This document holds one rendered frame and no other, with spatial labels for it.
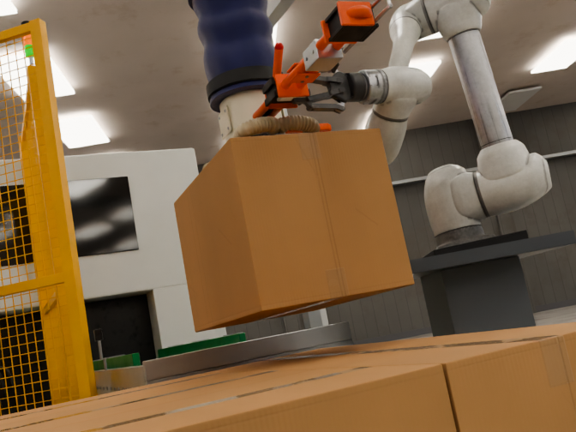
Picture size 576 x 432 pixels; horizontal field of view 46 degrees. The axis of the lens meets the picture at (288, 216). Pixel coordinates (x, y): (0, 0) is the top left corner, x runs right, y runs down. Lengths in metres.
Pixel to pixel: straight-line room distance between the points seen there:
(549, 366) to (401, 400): 0.26
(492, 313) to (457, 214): 0.32
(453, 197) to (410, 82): 0.52
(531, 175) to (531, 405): 1.22
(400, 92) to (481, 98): 0.49
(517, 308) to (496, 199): 0.34
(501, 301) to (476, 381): 1.17
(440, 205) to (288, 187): 0.76
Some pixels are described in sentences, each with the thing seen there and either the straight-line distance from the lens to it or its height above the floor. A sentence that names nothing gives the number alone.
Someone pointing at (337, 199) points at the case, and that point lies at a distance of 1.61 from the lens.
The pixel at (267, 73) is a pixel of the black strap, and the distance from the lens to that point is 1.89.
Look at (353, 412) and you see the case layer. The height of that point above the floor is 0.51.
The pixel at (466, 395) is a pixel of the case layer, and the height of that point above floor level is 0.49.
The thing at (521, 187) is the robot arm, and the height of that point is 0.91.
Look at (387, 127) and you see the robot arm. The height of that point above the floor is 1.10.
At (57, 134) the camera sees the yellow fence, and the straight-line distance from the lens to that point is 2.99.
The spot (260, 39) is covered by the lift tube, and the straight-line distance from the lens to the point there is 1.94.
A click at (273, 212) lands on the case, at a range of 1.54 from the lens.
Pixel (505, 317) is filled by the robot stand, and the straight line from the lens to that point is 2.16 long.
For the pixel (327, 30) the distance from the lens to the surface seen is 1.45.
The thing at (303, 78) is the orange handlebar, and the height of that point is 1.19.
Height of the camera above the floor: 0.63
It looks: 9 degrees up
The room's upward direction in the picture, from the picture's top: 11 degrees counter-clockwise
